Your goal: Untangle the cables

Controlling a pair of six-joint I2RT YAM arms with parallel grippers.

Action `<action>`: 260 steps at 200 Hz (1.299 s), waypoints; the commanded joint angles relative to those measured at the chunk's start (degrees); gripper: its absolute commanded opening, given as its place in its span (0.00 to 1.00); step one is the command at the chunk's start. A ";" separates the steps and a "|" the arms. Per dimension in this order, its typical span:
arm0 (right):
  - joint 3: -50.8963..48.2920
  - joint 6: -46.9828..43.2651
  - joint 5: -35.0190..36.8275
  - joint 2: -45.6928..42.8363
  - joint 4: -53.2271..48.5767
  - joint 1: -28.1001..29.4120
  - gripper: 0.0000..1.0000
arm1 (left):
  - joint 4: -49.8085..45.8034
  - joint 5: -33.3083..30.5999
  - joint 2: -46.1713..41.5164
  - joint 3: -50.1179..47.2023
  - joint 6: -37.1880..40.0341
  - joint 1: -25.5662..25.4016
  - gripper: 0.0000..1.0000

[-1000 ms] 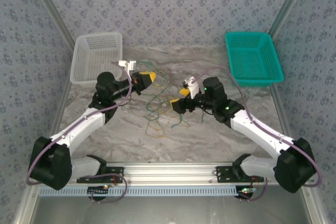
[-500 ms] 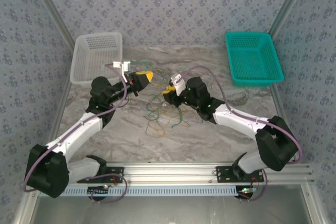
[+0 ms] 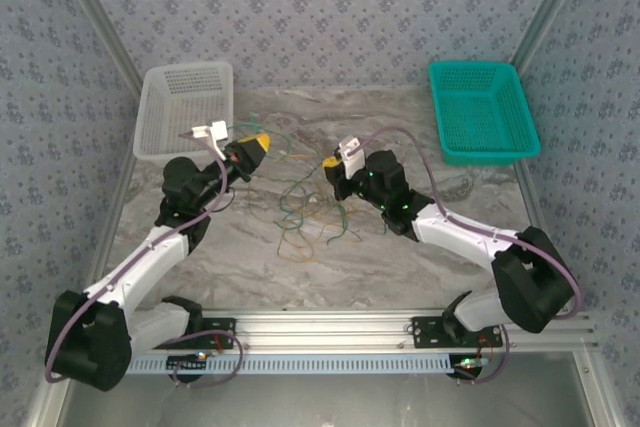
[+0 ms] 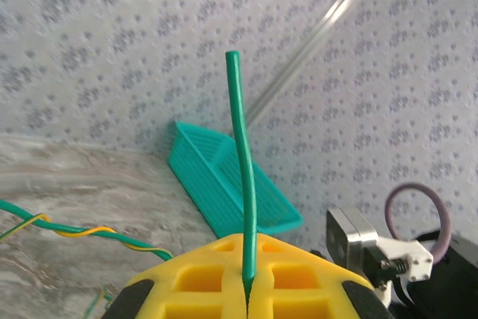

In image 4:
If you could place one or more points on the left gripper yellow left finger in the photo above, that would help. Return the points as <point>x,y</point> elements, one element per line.
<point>231,259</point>

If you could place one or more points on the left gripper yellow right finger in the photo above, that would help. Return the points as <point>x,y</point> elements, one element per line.
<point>332,274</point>

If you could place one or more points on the teal plastic basket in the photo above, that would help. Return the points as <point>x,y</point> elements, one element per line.
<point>209,184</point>

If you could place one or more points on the aluminium frame post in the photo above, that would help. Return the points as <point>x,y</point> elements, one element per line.
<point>336,9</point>

